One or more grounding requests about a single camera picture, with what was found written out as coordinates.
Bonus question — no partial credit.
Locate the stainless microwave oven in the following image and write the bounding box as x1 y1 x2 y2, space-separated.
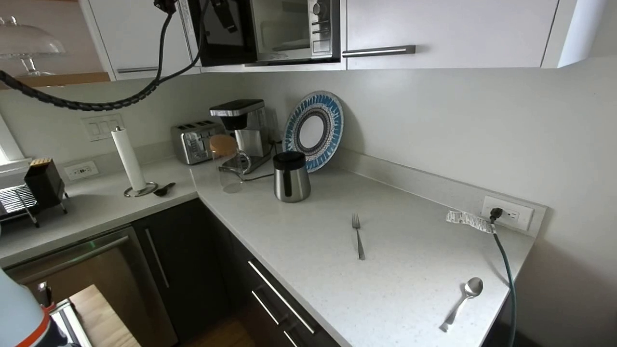
189 0 340 65

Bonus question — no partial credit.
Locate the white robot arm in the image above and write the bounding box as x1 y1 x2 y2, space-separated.
0 270 68 347

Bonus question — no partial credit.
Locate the steel thermal carafe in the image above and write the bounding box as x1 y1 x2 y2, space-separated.
274 152 311 202

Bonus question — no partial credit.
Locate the blue white decorative plate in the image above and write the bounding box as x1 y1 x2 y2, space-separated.
284 90 345 173

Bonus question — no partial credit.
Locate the silver fork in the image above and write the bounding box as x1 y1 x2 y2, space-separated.
351 214 367 260

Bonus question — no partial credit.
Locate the black steel coffee maker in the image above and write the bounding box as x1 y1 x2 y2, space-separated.
208 98 272 175

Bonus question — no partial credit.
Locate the clear drinking glass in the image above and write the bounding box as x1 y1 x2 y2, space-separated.
218 166 243 193

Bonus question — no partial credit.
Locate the stainless toaster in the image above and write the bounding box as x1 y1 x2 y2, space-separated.
170 119 224 166

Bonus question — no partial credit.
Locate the dark lower cabinet unit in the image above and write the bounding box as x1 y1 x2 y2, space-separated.
133 200 340 347

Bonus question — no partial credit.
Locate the white paper towel roll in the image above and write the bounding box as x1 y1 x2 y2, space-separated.
110 127 156 198

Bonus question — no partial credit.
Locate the silver spoon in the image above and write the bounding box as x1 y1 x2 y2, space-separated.
440 277 484 333

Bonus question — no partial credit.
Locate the stainless dishwasher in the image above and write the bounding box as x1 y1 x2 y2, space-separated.
8 227 178 347

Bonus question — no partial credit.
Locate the black small appliance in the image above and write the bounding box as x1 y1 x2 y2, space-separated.
25 160 68 212

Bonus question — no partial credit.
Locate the long silver drawer handle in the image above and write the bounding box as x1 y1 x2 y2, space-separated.
247 258 324 347

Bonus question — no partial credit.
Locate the green power cord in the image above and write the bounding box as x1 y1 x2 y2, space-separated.
488 206 519 347

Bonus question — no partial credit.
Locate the white wall outlet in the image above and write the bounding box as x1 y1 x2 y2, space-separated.
482 196 534 233

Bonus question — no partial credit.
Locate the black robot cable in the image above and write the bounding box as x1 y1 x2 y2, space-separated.
0 0 201 114

